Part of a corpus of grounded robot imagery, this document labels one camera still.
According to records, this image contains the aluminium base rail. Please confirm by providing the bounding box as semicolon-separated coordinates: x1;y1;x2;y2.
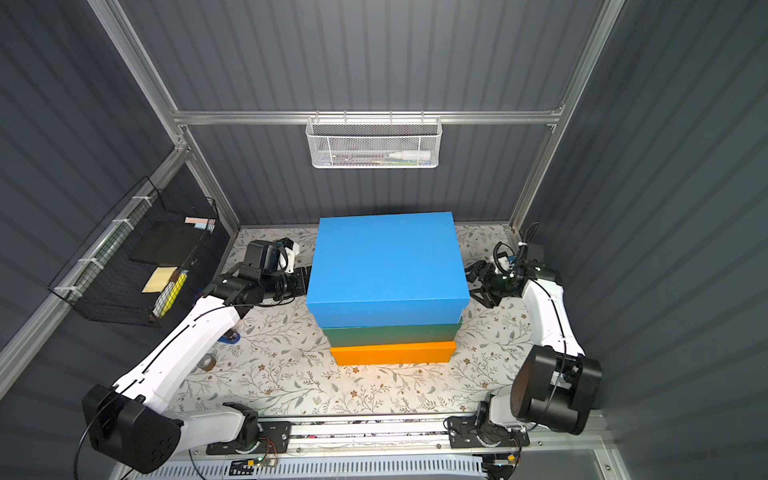
128;410;607;457

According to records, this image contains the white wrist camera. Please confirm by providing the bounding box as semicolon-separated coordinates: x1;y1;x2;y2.
276;237;300;274
492;241;516;275

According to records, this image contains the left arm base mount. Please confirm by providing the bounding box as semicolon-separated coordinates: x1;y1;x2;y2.
206;421;292;456

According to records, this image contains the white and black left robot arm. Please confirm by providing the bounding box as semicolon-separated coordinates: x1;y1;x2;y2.
81;261;470;473

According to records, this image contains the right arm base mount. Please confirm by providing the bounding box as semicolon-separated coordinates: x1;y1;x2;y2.
443;415;530;449

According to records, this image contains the orange shoebox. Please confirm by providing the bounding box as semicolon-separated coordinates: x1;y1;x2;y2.
330;341;457;366

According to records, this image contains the white wire mesh basket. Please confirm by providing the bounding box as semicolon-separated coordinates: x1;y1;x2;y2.
305;117;443;169

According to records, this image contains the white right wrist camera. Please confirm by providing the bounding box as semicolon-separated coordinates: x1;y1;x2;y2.
492;241;516;275

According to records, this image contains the green shoebox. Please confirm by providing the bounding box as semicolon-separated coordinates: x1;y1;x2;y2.
322;322;462;348

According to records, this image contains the blue shoebox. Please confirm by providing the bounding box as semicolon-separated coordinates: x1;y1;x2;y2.
306;212;470;328

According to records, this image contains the black notebook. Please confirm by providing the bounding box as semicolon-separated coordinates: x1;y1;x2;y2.
129;222;204;267

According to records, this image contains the black wire wall basket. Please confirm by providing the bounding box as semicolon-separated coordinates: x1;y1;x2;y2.
48;184;228;328

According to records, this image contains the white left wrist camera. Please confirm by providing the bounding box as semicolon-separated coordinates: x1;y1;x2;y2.
276;237;300;274

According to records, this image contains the white marker in basket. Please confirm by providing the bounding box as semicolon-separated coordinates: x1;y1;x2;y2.
387;150;431;163

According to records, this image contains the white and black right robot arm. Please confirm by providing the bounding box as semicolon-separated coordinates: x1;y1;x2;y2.
465;260;602;444

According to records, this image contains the grey tape roll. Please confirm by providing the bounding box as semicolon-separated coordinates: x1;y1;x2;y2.
197;354;217;372

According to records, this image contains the yellow sticky note pad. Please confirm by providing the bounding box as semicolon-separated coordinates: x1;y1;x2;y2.
142;267;178;293

